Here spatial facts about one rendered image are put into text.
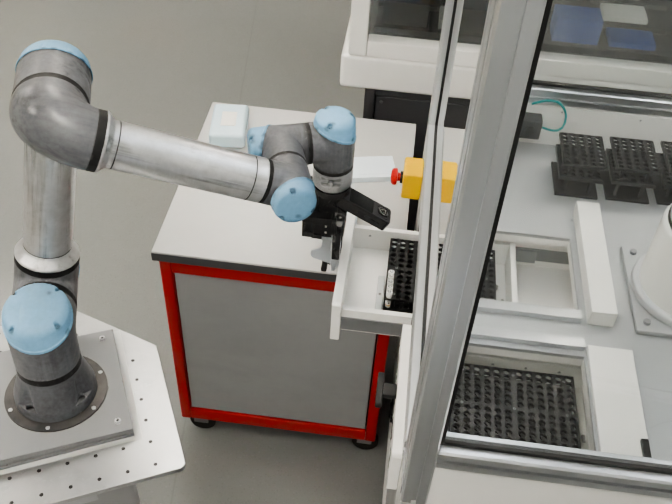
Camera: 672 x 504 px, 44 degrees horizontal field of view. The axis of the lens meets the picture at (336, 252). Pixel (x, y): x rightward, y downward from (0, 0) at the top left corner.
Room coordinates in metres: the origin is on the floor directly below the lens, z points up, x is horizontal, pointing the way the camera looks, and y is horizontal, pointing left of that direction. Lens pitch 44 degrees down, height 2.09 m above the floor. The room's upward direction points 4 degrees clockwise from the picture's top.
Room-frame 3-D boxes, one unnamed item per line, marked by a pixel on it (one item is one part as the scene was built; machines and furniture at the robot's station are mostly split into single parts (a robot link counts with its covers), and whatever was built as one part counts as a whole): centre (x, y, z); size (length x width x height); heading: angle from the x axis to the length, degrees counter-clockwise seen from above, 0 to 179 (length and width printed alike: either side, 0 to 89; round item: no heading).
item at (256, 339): (1.63, 0.11, 0.38); 0.62 x 0.58 x 0.76; 175
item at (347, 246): (1.20, -0.02, 0.87); 0.29 x 0.02 x 0.11; 175
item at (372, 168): (1.68, -0.08, 0.77); 0.13 x 0.09 x 0.02; 99
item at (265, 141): (1.17, 0.11, 1.20); 0.11 x 0.11 x 0.08; 14
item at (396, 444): (0.88, -0.13, 0.87); 0.29 x 0.02 x 0.11; 175
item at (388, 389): (0.88, -0.10, 0.91); 0.07 x 0.04 x 0.01; 175
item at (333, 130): (1.21, 0.02, 1.20); 0.09 x 0.08 x 0.11; 104
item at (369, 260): (1.19, -0.23, 0.86); 0.40 x 0.26 x 0.06; 85
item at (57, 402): (0.93, 0.52, 0.83); 0.15 x 0.15 x 0.10
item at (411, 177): (1.52, -0.17, 0.88); 0.07 x 0.05 x 0.07; 175
